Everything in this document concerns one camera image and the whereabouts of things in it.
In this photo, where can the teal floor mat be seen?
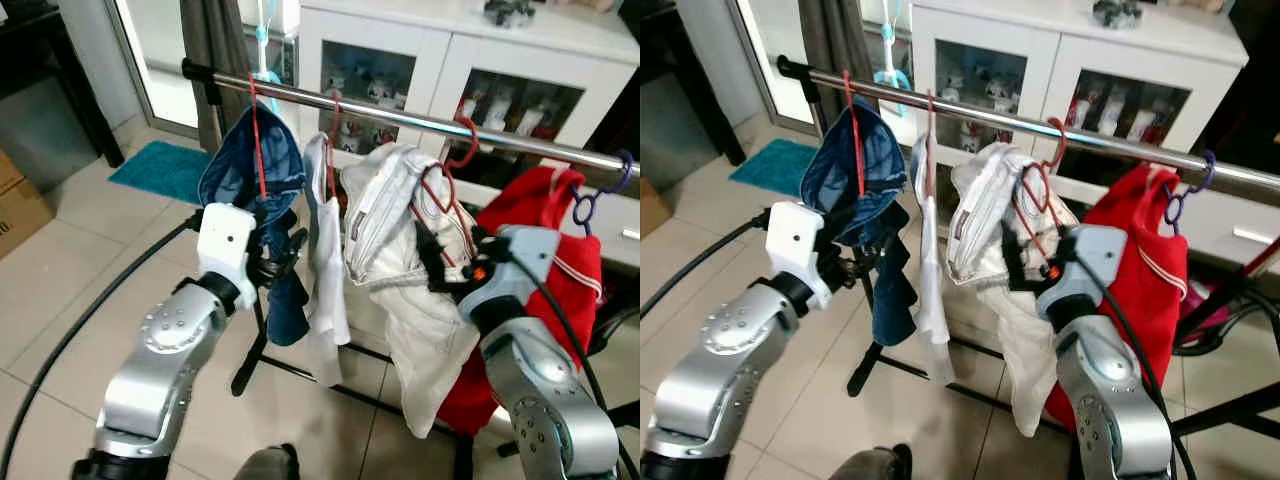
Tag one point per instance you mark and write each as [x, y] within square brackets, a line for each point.
[775, 165]
[160, 170]

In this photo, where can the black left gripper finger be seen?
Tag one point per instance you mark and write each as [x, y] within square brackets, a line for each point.
[864, 270]
[292, 240]
[863, 244]
[289, 270]

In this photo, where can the thin red hanger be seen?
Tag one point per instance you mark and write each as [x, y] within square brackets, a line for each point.
[257, 140]
[854, 140]

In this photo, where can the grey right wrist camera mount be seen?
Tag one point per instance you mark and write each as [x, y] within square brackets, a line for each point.
[520, 260]
[1085, 262]

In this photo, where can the grey curtain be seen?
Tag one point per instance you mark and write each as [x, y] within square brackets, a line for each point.
[830, 40]
[215, 40]

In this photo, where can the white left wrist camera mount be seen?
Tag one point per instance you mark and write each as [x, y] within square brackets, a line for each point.
[795, 245]
[225, 245]

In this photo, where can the purple hanger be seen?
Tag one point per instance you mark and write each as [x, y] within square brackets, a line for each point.
[612, 190]
[1210, 170]

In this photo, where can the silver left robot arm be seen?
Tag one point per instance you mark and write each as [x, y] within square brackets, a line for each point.
[735, 340]
[170, 340]

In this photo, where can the dark figurine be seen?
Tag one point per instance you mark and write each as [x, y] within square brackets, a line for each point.
[1118, 12]
[510, 10]

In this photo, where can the grey robot leg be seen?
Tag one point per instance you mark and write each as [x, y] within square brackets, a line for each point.
[270, 465]
[875, 465]

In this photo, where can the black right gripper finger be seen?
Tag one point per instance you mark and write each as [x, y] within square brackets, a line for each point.
[1017, 245]
[430, 242]
[1063, 245]
[478, 242]

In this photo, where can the small white shirt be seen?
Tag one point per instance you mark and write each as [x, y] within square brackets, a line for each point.
[930, 290]
[325, 280]

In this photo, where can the cream trousers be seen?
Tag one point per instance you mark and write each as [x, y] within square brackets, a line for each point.
[420, 340]
[1025, 360]

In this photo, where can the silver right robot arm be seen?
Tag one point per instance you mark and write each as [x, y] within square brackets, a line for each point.
[1100, 390]
[540, 390]

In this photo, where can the red shirt with white stripes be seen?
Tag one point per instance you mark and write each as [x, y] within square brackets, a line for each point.
[540, 200]
[1140, 215]

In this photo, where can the black desk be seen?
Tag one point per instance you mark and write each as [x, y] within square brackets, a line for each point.
[40, 40]
[670, 40]

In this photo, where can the light teal plastic hanger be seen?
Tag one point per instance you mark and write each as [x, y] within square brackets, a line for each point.
[890, 40]
[263, 35]

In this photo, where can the pink plastic container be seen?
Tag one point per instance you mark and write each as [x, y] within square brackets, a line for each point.
[1205, 305]

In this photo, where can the metal framed glass door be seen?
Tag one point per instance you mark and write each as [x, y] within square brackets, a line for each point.
[150, 60]
[775, 50]

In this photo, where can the printed cardboard box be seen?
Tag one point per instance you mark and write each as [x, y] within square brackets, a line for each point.
[652, 210]
[20, 215]

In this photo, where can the dull red hanger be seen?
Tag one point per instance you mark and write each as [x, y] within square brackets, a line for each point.
[929, 130]
[331, 130]

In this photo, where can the red plastic hanger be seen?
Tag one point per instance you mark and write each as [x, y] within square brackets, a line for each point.
[477, 140]
[1063, 140]

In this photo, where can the blue garment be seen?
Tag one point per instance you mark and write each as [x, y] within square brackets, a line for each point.
[835, 170]
[235, 165]

